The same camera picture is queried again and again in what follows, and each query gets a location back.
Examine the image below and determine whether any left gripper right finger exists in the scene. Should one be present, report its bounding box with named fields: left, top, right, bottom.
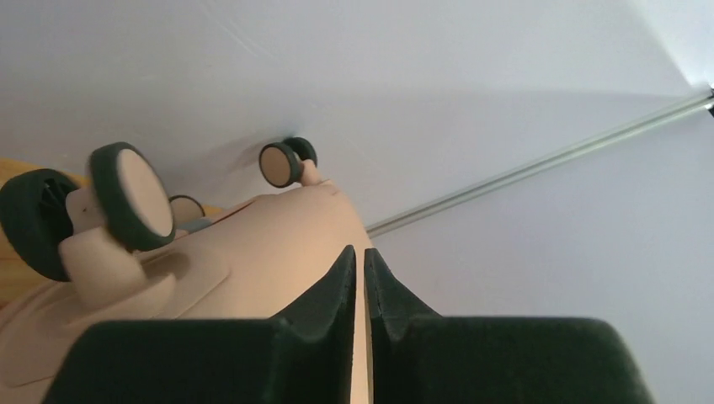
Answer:
left=364, top=248, right=653, bottom=403

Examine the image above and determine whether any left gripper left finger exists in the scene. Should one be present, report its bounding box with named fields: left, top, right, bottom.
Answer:
left=44, top=246, right=356, bottom=403

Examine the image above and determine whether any pink suitcase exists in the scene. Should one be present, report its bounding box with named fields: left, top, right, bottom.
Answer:
left=1, top=137, right=372, bottom=403

